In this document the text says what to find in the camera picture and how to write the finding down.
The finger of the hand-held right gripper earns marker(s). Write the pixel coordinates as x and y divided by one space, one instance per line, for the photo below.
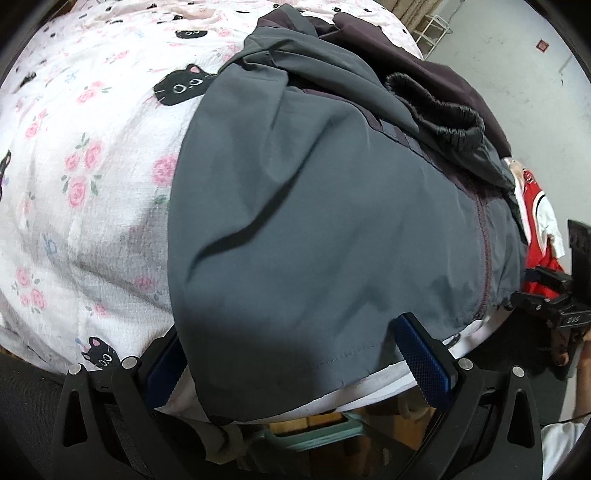
531 300
547 276

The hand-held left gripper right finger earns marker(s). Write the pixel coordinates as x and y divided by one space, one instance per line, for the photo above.
425 360

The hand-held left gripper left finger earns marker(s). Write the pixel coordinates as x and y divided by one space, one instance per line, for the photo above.
165 369

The purple grey hooded jacket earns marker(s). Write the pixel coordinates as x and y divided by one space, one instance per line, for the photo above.
323 207

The person's right forearm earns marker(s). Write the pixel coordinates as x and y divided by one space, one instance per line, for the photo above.
558 447

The person's right hand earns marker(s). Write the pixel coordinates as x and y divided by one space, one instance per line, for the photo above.
561 353

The red white garment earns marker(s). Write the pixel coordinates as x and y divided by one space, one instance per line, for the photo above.
538 207

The white crumpled cloth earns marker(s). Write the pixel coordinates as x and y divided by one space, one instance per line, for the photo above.
226 443

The teal plastic basket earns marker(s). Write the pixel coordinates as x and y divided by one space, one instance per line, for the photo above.
318 436

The pink cat print quilt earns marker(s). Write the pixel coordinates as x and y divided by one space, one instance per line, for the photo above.
92 138

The white shelf cart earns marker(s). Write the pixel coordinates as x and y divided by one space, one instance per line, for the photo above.
434 18

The beige curtain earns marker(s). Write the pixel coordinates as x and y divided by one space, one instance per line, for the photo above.
408 11

